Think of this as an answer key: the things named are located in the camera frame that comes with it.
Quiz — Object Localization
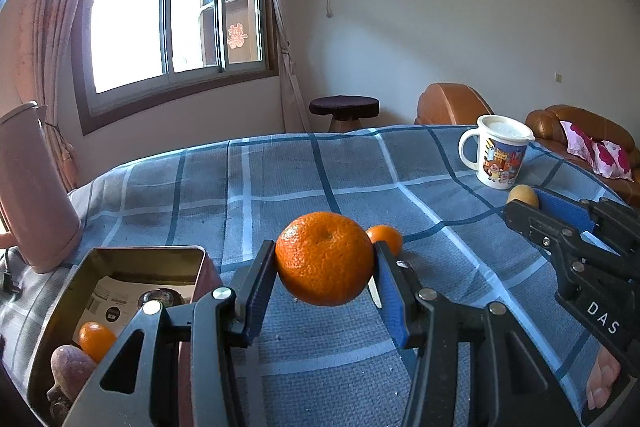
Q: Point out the dark chestnut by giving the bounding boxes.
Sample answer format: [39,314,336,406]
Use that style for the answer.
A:
[137,288,186,309]

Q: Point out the brown longan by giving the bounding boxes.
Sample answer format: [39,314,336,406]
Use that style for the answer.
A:
[506,184,539,208]

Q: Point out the large orange mandarin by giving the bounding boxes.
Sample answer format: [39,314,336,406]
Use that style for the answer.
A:
[276,211,374,307]

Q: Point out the smooth orange kumquat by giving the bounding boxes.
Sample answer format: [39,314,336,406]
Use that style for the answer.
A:
[78,321,117,363]

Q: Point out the purple passion fruit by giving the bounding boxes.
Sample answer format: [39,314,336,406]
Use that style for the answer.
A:
[47,345,96,426]

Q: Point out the small orange mandarin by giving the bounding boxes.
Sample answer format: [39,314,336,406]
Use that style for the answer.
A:
[367,225,404,257]

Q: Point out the person's hand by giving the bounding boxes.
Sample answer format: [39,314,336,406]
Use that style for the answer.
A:
[586,347,620,411]

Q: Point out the pink metal tin box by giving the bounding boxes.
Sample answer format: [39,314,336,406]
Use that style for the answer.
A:
[27,246,221,426]

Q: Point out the pink floral cushion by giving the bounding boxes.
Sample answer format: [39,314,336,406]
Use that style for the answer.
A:
[560,120,632,181]

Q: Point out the printed paper in tin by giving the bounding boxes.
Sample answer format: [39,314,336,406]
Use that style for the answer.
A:
[72,277,195,343]

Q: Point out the brown leather sofa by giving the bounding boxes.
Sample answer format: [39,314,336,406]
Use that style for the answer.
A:
[525,104,639,207]

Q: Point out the white cartoon mug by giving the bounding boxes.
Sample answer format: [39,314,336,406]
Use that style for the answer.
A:
[458,114,535,191]

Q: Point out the brown leather armchair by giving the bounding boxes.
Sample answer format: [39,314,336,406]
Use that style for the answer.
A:
[414,82,492,124]

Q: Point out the black kettle power plug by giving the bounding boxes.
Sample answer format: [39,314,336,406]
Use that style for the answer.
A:
[1,248,24,298]

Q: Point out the pink electric kettle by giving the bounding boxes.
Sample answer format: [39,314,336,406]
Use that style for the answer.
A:
[0,102,82,273]

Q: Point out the black round stool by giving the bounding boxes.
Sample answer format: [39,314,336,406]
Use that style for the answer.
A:
[309,95,380,133]

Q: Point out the sliding glass window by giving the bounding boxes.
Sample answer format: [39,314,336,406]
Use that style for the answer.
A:
[72,0,278,133]

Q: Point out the pink curtain left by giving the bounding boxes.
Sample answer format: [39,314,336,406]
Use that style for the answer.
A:
[15,0,79,192]

